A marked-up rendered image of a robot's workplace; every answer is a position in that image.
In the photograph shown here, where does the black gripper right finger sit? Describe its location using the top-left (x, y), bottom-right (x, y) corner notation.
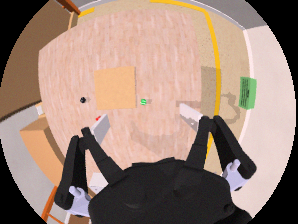
top-left (173, 103), bottom-right (257, 200)

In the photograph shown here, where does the tan flat mat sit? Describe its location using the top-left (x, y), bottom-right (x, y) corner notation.
top-left (94, 66), bottom-right (136, 110)

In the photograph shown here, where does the black die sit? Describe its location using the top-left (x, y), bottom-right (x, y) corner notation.
top-left (80, 97), bottom-right (86, 103)

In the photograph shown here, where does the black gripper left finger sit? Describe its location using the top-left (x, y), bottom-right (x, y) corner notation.
top-left (54, 114), bottom-right (147, 218)

